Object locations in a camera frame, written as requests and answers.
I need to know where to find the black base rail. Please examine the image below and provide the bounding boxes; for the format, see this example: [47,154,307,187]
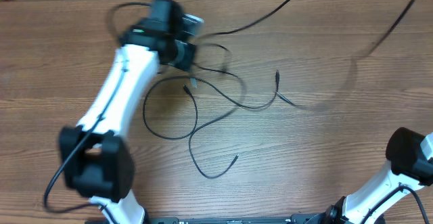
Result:
[84,213,386,224]

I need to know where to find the black usb cable bundle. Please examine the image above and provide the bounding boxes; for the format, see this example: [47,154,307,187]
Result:
[198,0,426,112]

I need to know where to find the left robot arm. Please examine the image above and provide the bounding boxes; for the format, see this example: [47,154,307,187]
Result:
[53,0,204,223]

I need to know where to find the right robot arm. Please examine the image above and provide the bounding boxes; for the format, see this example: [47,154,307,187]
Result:
[321,127,432,224]

